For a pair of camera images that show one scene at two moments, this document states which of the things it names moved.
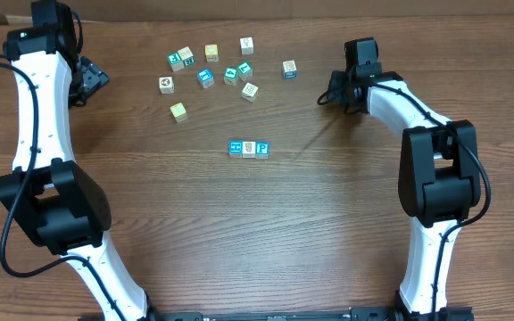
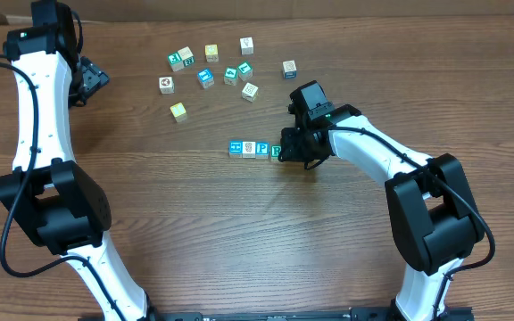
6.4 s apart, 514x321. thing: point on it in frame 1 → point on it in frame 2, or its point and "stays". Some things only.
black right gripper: x=335 y=94 → x=293 y=153
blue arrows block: x=235 y=148 stays
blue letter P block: x=262 y=150 stays
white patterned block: x=249 y=150 stays
